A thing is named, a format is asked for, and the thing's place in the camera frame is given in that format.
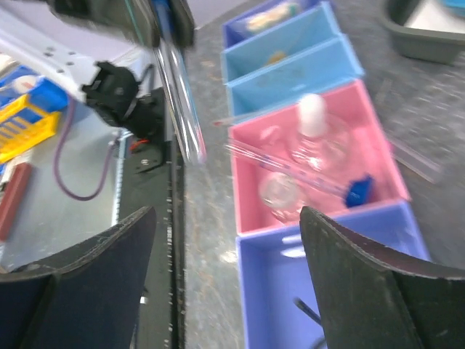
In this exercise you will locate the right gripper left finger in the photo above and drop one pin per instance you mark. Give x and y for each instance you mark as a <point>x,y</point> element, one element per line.
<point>86,296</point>

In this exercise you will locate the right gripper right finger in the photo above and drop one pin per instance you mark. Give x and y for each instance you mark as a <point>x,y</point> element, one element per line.
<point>372,296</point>

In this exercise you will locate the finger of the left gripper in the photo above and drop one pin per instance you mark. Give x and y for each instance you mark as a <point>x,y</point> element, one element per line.
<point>131,20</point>
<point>183,22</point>

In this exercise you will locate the black wire ring stand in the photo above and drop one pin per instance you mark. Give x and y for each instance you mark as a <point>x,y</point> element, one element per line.
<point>300,304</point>

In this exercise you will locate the blue base graduated cylinder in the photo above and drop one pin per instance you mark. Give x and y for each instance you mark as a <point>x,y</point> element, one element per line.
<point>356,193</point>

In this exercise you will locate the small glass beaker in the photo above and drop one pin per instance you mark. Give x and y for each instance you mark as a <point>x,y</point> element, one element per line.
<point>283,196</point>

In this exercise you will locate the glass alcohol lamp white cap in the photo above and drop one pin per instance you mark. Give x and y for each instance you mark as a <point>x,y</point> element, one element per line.
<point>322,140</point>

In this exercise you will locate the test tube brush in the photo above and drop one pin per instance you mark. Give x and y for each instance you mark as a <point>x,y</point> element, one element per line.
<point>276,57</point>

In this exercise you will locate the plastic bag of cotton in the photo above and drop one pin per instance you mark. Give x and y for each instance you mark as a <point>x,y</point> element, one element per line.
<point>275,15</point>

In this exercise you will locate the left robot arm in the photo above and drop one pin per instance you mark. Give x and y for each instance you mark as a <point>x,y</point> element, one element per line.
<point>70,43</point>

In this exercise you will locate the small purple bin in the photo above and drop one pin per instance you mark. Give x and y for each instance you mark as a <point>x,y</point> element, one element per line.
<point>234,31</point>

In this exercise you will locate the large purple bin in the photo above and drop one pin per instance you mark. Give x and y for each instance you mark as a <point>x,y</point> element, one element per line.
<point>273,272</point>

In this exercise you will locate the pink bin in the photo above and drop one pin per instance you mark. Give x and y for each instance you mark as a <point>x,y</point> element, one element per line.
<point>369,155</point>

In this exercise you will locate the light blue bin right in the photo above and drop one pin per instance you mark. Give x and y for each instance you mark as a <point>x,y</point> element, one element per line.
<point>318,69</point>

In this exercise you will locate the yellow plastic crate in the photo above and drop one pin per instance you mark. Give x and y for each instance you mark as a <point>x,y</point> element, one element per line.
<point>23,126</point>

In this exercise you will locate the dark grey tray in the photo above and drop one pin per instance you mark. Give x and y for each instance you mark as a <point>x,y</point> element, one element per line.
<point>421,44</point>

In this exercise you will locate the light blue cable duct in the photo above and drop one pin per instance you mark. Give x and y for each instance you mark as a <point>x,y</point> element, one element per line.
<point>120,143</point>

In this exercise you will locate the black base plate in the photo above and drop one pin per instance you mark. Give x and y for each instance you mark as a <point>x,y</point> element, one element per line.
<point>153,175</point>

